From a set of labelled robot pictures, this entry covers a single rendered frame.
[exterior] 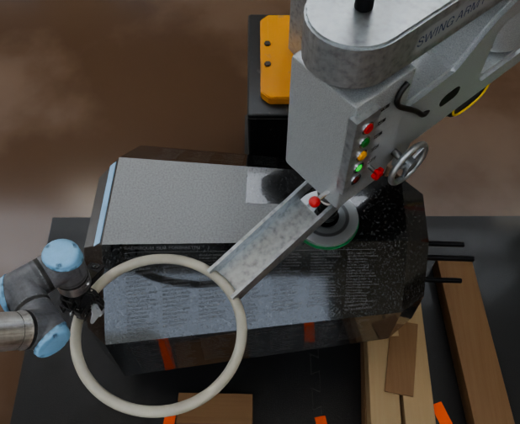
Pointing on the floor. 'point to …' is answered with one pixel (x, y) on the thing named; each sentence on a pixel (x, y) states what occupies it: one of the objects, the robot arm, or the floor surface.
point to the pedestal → (269, 138)
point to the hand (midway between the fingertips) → (92, 309)
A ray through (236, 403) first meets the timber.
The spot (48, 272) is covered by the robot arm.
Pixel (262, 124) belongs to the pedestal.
